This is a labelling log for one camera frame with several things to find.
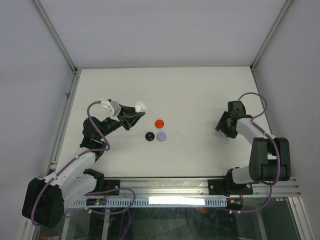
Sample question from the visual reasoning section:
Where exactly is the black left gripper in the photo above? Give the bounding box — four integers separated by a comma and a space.
97, 104, 145, 140

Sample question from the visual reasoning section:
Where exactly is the white round charging case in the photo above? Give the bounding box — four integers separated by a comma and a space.
134, 101, 147, 113

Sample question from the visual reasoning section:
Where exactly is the black round charging case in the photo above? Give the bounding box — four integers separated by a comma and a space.
145, 131, 155, 142

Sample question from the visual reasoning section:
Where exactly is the orange round charging case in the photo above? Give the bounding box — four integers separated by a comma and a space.
154, 119, 165, 129

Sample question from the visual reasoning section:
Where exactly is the purple round earbud charging case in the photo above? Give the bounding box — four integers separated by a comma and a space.
156, 131, 167, 142

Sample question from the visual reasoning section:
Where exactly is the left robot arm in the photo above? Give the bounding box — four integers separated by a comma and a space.
22, 99, 147, 229

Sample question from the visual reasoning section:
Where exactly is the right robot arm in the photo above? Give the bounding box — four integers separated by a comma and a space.
215, 100, 291, 194

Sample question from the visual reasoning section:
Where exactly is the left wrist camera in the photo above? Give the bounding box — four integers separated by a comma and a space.
98, 99, 122, 122

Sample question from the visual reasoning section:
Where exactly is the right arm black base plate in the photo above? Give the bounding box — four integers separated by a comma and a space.
207, 178, 254, 197

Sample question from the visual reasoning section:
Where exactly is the aluminium mounting rail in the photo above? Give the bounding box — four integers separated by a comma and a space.
104, 177, 301, 199

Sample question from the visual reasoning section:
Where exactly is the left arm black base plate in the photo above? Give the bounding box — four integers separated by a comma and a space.
99, 178, 121, 196

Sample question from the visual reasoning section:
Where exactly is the white slotted cable duct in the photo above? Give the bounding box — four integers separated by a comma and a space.
69, 196, 227, 209

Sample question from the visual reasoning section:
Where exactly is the aluminium frame post left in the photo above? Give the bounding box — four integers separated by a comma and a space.
31, 0, 78, 74

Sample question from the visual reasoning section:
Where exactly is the aluminium frame post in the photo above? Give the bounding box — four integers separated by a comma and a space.
31, 0, 78, 74
250, 0, 294, 73

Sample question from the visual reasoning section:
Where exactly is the aluminium frame post right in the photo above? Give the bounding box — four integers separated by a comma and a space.
250, 0, 294, 73

